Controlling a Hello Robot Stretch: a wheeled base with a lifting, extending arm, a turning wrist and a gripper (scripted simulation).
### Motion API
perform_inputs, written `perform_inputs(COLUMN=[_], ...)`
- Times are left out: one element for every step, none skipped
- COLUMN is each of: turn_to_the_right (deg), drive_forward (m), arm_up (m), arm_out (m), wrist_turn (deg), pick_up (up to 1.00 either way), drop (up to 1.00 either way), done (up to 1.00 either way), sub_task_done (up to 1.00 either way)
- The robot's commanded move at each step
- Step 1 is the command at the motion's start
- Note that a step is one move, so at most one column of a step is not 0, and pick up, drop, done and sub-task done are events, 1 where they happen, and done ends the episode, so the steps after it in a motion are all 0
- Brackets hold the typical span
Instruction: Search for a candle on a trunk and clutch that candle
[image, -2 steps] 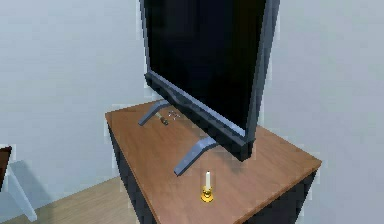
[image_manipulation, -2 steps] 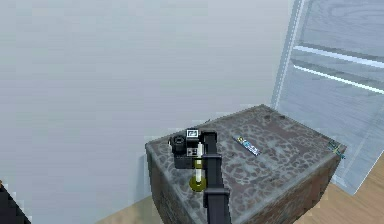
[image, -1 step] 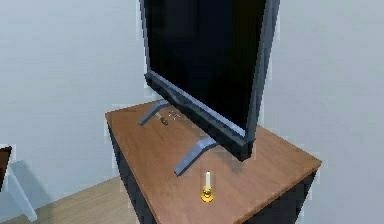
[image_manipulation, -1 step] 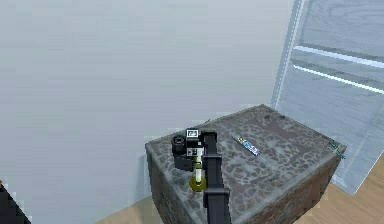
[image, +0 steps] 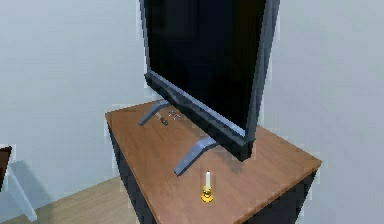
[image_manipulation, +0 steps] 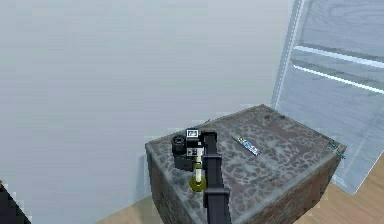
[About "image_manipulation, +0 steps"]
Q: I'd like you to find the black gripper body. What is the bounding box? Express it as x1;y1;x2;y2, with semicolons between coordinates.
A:
170;133;196;173

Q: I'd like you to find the white candle on olive base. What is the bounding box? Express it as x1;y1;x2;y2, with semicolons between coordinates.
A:
188;155;208;193

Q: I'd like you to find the brown patterned trunk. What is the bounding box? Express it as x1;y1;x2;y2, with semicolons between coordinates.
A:
144;103;348;224

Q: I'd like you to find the dark remote control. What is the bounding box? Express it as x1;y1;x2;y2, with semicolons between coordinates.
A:
232;134;262;157

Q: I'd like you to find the small teal and yellow object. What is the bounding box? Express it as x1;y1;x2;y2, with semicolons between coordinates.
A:
327;139;346;161

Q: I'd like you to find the pale grey room door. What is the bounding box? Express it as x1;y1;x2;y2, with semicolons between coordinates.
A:
270;0;384;196

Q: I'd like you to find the black furniture corner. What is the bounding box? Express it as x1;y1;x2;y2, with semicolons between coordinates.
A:
0;179;33;224

